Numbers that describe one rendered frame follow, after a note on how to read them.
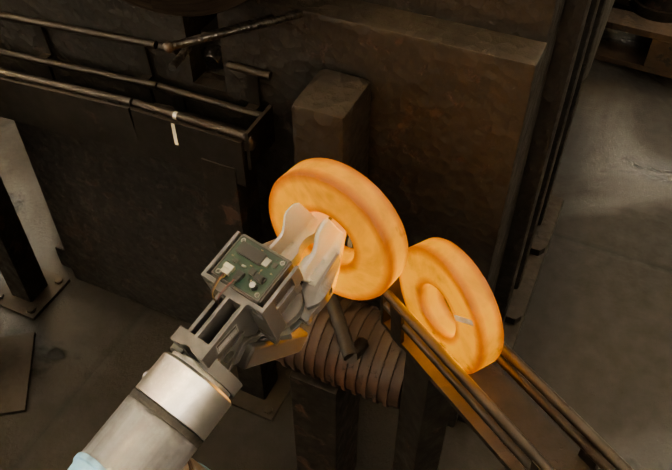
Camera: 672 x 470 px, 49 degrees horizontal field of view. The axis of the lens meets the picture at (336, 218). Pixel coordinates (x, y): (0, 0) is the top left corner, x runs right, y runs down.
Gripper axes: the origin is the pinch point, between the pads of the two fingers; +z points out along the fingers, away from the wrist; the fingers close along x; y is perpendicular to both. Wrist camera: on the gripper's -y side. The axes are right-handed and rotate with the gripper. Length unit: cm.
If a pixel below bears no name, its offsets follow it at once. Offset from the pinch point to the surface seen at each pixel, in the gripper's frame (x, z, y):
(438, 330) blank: -10.6, 1.3, -18.0
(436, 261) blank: -8.7, 4.5, -8.0
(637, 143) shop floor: -4, 117, -120
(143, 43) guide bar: 51, 16, -14
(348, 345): 0.8, -3.1, -28.7
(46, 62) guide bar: 69, 8, -20
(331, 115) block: 14.1, 16.3, -9.9
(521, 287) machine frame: -3, 46, -93
